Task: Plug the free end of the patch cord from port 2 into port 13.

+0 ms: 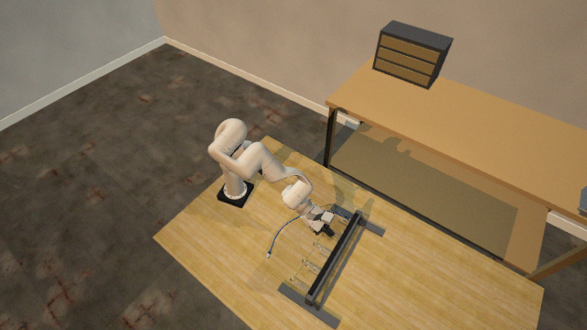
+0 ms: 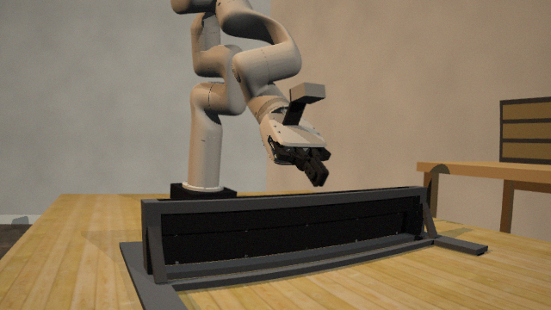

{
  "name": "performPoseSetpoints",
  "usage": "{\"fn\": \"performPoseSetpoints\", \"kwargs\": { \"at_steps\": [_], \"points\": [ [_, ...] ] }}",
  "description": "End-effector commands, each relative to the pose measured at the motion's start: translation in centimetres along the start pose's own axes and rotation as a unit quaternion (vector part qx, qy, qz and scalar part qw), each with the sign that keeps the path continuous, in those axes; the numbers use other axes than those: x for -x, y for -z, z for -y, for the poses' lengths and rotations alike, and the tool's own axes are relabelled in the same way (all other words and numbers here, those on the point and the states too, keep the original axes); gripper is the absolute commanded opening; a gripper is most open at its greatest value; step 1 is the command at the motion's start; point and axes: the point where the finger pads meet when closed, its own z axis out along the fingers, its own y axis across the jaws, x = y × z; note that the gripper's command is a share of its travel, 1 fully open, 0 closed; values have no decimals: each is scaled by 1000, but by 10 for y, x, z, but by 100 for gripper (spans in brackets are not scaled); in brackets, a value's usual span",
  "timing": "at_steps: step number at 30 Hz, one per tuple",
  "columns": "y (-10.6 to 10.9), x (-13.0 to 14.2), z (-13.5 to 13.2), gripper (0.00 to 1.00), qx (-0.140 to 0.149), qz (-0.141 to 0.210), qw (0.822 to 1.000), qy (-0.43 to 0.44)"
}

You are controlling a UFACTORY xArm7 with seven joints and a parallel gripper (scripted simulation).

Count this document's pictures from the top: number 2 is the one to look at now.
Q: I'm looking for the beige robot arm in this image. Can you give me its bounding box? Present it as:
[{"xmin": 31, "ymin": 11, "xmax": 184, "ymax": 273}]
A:
[{"xmin": 170, "ymin": 0, "xmax": 325, "ymax": 192}]

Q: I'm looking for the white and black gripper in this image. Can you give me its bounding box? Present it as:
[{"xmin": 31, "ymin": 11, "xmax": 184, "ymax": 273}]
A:
[{"xmin": 259, "ymin": 105, "xmax": 331, "ymax": 187}]

